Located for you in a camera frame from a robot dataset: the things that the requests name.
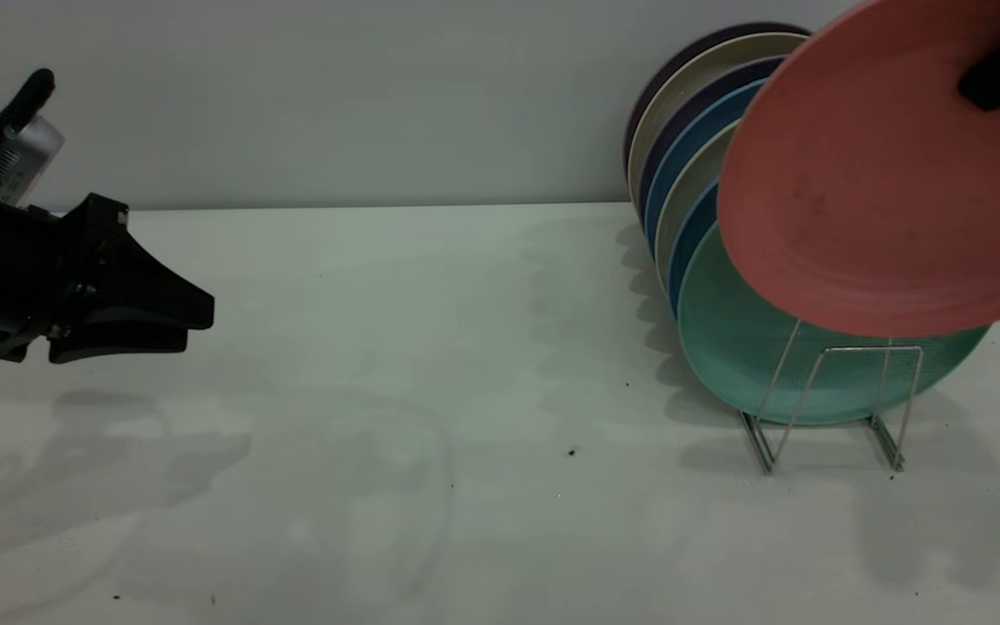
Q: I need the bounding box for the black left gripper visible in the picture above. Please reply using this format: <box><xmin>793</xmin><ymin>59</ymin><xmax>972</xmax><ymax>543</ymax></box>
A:
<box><xmin>0</xmin><ymin>193</ymin><xmax>216</xmax><ymax>365</ymax></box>

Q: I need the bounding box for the pink round plate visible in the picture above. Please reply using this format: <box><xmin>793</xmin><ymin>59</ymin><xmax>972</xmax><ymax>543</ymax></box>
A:
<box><xmin>716</xmin><ymin>0</ymin><xmax>1000</xmax><ymax>339</ymax></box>

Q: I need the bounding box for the blue round plate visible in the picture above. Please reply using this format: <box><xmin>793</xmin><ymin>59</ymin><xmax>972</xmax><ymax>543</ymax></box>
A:
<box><xmin>668</xmin><ymin>178</ymin><xmax>722</xmax><ymax>315</ymax></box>
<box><xmin>644</xmin><ymin>80</ymin><xmax>766</xmax><ymax>254</ymax></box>

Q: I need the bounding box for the beige round plate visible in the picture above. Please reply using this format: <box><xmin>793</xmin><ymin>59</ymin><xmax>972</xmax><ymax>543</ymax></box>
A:
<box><xmin>655</xmin><ymin>122</ymin><xmax>740</xmax><ymax>289</ymax></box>
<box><xmin>627</xmin><ymin>33</ymin><xmax>810</xmax><ymax>206</ymax></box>

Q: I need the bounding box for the dark purple round plate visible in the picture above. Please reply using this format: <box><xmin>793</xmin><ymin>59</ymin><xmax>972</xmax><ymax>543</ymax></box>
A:
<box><xmin>622</xmin><ymin>23</ymin><xmax>813</xmax><ymax>176</ymax></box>
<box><xmin>636</xmin><ymin>56</ymin><xmax>787</xmax><ymax>220</ymax></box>

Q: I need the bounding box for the green round plate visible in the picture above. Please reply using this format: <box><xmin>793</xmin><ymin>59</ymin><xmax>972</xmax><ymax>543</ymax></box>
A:
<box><xmin>676</xmin><ymin>221</ymin><xmax>991</xmax><ymax>427</ymax></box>

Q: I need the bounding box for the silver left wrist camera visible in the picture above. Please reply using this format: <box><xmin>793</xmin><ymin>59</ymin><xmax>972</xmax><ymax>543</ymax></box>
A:
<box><xmin>0</xmin><ymin>115</ymin><xmax>65</xmax><ymax>207</ymax></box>

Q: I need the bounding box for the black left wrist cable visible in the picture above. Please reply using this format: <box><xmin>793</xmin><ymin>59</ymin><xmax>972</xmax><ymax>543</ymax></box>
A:
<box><xmin>0</xmin><ymin>69</ymin><xmax>56</xmax><ymax>159</ymax></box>

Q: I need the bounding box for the metal wire plate rack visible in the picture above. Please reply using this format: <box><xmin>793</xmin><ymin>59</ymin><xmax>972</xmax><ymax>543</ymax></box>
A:
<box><xmin>739</xmin><ymin>318</ymin><xmax>924</xmax><ymax>477</ymax></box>

